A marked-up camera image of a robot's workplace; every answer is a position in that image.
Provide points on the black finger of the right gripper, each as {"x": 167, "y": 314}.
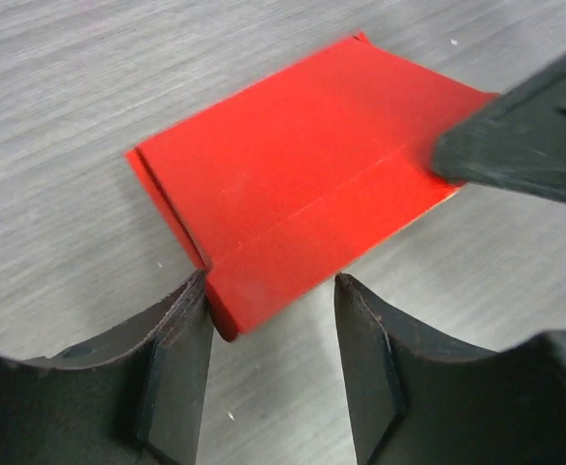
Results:
{"x": 517, "y": 142}

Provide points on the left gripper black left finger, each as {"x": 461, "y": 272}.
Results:
{"x": 131, "y": 395}

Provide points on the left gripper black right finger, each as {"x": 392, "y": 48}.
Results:
{"x": 416, "y": 395}

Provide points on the red paper box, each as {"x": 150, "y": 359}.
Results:
{"x": 283, "y": 184}

